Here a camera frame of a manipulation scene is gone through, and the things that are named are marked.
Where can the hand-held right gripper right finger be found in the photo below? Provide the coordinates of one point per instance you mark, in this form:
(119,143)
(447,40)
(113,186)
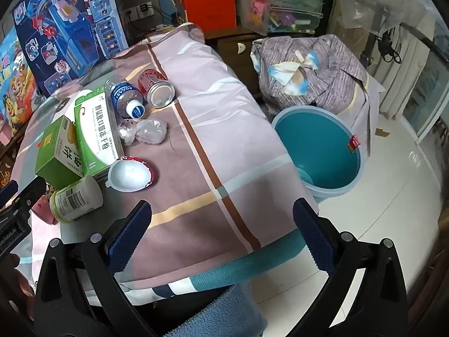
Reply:
(312,233)

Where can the small green box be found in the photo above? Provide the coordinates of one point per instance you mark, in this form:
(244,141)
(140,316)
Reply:
(59,154)

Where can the orange box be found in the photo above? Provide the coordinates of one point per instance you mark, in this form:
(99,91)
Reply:
(207,0)

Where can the blue fleece cloth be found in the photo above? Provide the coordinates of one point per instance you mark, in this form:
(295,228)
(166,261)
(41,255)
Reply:
(224,314)

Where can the white charger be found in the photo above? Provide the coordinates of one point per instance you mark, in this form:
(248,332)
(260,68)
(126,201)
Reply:
(163,26)

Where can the pink toy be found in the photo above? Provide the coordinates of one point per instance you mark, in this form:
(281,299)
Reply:
(8,135)

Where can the person's left hand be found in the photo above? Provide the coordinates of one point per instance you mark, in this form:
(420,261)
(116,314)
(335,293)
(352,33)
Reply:
(19,273)

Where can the cardboard scrap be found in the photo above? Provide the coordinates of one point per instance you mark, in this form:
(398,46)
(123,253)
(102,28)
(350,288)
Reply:
(382,132)

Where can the large crumpled clear plastic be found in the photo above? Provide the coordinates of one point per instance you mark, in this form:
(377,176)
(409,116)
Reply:
(151,132)

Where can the small crumpled clear plastic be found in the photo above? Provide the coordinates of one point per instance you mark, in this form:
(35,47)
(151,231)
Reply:
(128,130)

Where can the wall socket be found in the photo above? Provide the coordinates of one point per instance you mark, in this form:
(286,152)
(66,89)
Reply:
(143,8)

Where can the white pill bottle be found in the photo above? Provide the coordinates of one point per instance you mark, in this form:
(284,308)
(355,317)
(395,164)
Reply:
(75,198)

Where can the glass door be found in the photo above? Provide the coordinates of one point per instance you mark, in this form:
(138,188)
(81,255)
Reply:
(429,87)

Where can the pink object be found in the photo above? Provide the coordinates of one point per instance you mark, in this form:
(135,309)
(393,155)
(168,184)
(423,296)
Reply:
(45,210)

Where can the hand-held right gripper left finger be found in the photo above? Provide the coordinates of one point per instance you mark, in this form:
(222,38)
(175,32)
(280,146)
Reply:
(129,233)

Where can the cartoon printed box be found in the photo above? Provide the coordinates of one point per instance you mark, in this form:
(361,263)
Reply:
(14,87)

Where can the green and white medicine box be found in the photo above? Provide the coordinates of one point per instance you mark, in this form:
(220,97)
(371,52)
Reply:
(98,137)

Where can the blue toy box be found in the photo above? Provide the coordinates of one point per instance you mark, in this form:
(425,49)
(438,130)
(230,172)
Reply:
(70,24)

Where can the grey striped shirt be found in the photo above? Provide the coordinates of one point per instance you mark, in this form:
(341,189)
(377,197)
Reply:
(329,66)

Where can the teal woven cloth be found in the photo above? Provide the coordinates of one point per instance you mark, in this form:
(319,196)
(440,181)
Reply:
(245,263)

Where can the white cup with red rim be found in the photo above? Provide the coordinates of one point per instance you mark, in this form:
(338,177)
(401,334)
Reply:
(128,175)

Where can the blue bucket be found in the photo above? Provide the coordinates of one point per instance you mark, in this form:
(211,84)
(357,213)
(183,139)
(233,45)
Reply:
(315,140)

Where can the red soda can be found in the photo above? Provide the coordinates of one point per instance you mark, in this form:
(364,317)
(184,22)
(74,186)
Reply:
(158,93)

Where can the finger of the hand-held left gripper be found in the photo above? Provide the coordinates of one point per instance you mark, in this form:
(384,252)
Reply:
(28,189)

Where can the wooden cabinet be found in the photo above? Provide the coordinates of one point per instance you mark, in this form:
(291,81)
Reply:
(228,47)

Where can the black stand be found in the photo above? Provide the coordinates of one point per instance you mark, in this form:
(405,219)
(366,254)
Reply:
(373,35)

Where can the grey patterned clothes pile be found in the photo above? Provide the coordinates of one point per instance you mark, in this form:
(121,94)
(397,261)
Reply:
(370,119)

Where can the clear bottle with blue label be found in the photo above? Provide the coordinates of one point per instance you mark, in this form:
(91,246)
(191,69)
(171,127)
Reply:
(122,94)

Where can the clear bag of toys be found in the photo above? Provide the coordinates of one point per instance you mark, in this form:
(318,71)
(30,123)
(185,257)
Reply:
(280,7)

